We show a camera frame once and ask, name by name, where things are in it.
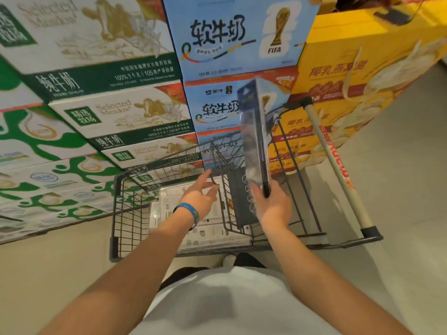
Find person's right hand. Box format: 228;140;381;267
251;179;292;231

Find person's left hand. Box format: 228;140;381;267
180;169;221;222

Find pile of white knife packets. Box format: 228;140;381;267
148;177;252;254

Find black cleaver packets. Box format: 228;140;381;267
237;77;271;199

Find grey wire shopping cart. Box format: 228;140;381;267
109;95;384;263

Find person's right forearm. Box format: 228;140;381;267
260;223;413;335

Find person's left forearm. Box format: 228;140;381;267
38;212;196;335

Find dark cart seat panel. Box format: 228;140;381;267
229;167;261;227

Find blue wristband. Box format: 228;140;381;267
173;202;200;231

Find black shorts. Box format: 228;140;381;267
159;253;268;292

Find white shirt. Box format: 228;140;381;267
131;265;341;335

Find stack of yellow cartons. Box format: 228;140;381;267
269;0;447;175

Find stack of light blue cartons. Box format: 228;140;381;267
162;0;320;171

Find stack of dark green cartons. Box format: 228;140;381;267
0;0;205;185

